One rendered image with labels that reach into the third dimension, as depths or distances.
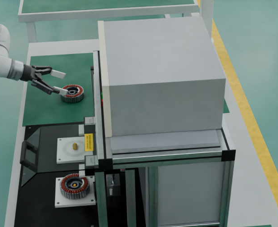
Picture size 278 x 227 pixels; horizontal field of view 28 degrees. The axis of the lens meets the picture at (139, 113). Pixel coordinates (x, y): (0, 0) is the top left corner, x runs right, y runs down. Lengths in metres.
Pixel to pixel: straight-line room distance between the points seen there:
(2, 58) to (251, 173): 1.18
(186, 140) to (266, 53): 2.79
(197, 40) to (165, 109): 0.30
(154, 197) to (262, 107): 2.14
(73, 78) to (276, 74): 1.93
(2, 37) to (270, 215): 1.39
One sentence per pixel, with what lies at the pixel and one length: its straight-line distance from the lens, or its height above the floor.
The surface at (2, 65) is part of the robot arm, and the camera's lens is 2.55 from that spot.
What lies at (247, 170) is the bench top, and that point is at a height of 0.75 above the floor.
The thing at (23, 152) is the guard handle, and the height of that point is 1.06.
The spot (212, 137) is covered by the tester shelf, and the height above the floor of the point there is 1.11.
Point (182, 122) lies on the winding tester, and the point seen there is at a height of 1.15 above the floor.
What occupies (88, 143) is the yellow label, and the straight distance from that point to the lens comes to 1.93.
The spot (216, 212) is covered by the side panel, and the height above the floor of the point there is 0.82.
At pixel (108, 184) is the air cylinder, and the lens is 2.12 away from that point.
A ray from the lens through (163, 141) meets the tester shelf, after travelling 1.85.
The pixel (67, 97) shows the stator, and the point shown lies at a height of 0.78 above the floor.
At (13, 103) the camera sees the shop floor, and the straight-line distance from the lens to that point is 4.05.
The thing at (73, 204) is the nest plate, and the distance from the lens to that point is 2.12.
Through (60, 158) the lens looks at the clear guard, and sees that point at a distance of 1.88.
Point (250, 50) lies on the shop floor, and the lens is 4.59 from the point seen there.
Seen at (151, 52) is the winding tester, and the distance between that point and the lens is 1.92.
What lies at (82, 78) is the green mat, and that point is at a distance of 2.84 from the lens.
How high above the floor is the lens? 2.29
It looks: 37 degrees down
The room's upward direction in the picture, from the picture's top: 1 degrees counter-clockwise
